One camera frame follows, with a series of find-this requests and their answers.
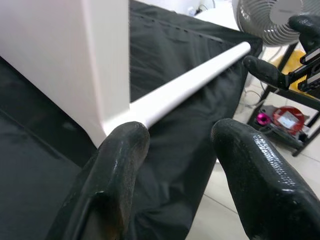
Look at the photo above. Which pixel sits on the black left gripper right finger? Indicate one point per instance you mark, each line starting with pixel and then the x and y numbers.
pixel 262 180

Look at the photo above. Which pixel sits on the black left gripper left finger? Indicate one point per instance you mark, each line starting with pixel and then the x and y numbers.
pixel 112 175

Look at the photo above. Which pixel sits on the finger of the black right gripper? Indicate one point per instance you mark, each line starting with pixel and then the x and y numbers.
pixel 307 27
pixel 265 70

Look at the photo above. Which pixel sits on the white plastic table leg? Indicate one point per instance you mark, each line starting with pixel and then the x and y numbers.
pixel 190 77

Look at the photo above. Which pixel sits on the white plastic table top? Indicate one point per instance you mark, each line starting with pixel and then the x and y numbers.
pixel 50 50

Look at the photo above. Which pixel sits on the black metal bench leg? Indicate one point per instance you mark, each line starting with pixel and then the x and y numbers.
pixel 265 92

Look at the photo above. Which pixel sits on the black vacuum with magenta cap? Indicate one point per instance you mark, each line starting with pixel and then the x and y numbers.
pixel 262 118

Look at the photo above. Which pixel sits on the red and white object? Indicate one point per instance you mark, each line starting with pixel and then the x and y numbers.
pixel 287 120

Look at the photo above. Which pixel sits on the black cloth table cover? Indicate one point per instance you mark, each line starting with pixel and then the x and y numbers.
pixel 175 150

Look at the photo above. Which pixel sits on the white pedestal fan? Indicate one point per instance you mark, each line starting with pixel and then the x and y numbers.
pixel 270 20

